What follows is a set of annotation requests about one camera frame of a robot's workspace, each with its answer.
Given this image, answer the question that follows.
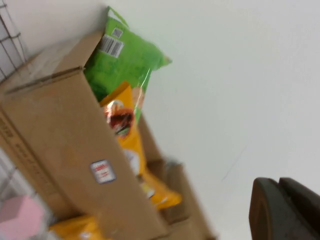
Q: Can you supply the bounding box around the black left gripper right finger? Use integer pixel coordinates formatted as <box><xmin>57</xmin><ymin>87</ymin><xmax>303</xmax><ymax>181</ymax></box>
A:
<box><xmin>278</xmin><ymin>177</ymin><xmax>320</xmax><ymax>240</ymax></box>

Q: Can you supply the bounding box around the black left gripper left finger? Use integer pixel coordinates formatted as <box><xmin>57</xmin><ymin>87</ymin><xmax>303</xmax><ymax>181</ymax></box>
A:
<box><xmin>248</xmin><ymin>177</ymin><xmax>296</xmax><ymax>240</ymax></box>

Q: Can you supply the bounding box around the small yellow snack packet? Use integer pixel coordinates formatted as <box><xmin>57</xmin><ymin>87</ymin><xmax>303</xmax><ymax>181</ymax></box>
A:
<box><xmin>48</xmin><ymin>214</ymin><xmax>101</xmax><ymax>240</ymax></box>

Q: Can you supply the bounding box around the large cardboard box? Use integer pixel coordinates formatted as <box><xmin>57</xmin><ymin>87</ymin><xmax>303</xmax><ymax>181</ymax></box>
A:
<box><xmin>147</xmin><ymin>157</ymin><xmax>216</xmax><ymax>240</ymax></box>

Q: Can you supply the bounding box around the large yellow chip bag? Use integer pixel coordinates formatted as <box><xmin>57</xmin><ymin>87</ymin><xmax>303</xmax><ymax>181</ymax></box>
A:
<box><xmin>99</xmin><ymin>81</ymin><xmax>183</xmax><ymax>210</ymax></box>

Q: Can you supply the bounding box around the green chip bag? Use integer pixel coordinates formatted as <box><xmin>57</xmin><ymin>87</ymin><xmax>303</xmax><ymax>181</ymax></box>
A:
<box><xmin>83</xmin><ymin>6</ymin><xmax>173</xmax><ymax>126</ymax></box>

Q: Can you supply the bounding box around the small cardboard box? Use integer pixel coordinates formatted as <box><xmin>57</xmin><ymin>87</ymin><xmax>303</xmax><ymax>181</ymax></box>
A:
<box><xmin>0</xmin><ymin>29</ymin><xmax>171</xmax><ymax>240</ymax></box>

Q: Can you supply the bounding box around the pink block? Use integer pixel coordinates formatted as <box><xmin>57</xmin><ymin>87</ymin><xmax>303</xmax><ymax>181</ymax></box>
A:
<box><xmin>0</xmin><ymin>194</ymin><xmax>46</xmax><ymax>240</ymax></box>

